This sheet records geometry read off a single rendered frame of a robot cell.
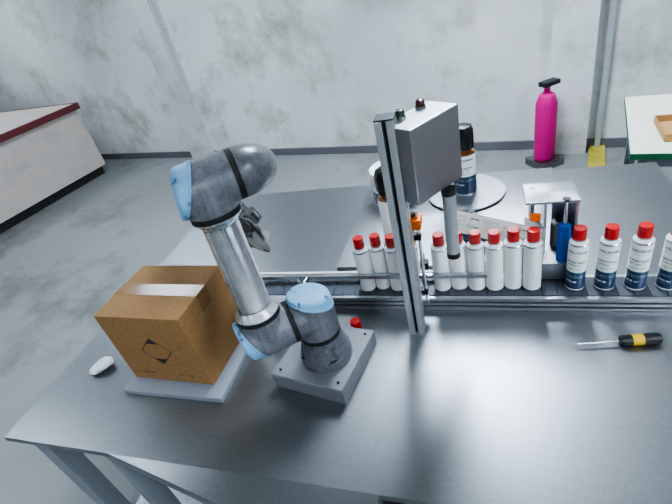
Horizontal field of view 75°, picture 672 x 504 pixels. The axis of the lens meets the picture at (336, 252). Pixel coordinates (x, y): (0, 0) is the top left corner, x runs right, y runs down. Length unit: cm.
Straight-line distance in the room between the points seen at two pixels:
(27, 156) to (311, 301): 567
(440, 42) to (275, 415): 358
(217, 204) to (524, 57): 352
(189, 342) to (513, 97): 359
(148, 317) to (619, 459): 117
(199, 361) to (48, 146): 554
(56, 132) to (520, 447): 633
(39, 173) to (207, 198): 569
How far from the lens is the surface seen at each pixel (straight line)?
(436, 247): 134
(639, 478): 117
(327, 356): 123
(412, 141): 101
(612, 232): 135
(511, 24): 416
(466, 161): 183
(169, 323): 128
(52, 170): 668
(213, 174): 96
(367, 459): 116
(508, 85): 427
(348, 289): 151
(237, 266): 104
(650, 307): 150
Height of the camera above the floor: 182
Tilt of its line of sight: 33 degrees down
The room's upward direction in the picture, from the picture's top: 15 degrees counter-clockwise
